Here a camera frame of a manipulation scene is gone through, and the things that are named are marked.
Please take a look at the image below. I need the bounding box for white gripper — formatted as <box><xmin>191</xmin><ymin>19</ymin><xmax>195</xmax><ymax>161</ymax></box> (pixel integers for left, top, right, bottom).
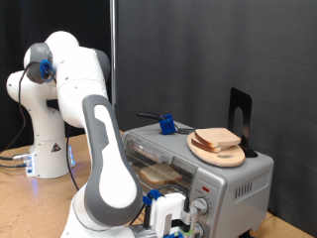
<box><xmin>150</xmin><ymin>192</ymin><xmax>187</xmax><ymax>238</ymax></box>

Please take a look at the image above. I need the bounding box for white bread slice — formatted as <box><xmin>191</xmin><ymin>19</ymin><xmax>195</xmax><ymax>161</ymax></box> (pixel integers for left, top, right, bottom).
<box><xmin>138</xmin><ymin>164</ymin><xmax>183</xmax><ymax>186</ymax></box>
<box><xmin>190</xmin><ymin>138</ymin><xmax>232</xmax><ymax>154</ymax></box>
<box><xmin>194</xmin><ymin>127</ymin><xmax>242</xmax><ymax>149</ymax></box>

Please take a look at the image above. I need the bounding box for glass oven door with handle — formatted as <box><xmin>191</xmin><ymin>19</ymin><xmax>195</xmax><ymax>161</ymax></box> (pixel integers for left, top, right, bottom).
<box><xmin>122</xmin><ymin>132</ymin><xmax>199</xmax><ymax>212</ymax></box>

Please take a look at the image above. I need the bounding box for blue-handled metal spatula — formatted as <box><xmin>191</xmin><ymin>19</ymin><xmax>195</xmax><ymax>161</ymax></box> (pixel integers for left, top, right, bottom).
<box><xmin>136</xmin><ymin>111</ymin><xmax>197</xmax><ymax>136</ymax></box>

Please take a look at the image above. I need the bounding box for silver toaster oven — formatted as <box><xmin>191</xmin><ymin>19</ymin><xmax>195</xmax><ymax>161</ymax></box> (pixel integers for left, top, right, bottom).
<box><xmin>120</xmin><ymin>120</ymin><xmax>275</xmax><ymax>238</ymax></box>

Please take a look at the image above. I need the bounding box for round wooden cutting board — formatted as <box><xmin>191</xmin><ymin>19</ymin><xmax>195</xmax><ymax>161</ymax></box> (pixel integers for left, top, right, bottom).
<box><xmin>186</xmin><ymin>132</ymin><xmax>247</xmax><ymax>169</ymax></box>

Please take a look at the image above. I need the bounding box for black metal bookend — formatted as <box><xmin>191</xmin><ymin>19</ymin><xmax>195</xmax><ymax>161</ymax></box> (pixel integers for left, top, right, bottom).
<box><xmin>228</xmin><ymin>87</ymin><xmax>259</xmax><ymax>159</ymax></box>

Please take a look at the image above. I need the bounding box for vertical metal pole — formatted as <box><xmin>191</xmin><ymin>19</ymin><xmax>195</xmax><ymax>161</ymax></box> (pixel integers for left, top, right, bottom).
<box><xmin>109</xmin><ymin>0</ymin><xmax>118</xmax><ymax>112</ymax></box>

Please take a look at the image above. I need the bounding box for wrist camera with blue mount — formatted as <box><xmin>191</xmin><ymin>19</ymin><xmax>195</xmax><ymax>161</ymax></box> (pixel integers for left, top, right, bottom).
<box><xmin>162</xmin><ymin>209</ymin><xmax>199</xmax><ymax>238</ymax></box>

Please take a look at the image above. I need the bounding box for black base cable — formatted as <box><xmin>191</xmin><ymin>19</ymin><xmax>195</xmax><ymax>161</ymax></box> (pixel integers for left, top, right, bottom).
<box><xmin>0</xmin><ymin>162</ymin><xmax>32</xmax><ymax>170</ymax></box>
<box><xmin>0</xmin><ymin>153</ymin><xmax>33</xmax><ymax>163</ymax></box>

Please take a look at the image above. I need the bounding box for blue cable clip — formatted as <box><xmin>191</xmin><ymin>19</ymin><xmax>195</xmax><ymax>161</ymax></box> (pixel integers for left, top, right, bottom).
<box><xmin>39</xmin><ymin>59</ymin><xmax>55</xmax><ymax>84</ymax></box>

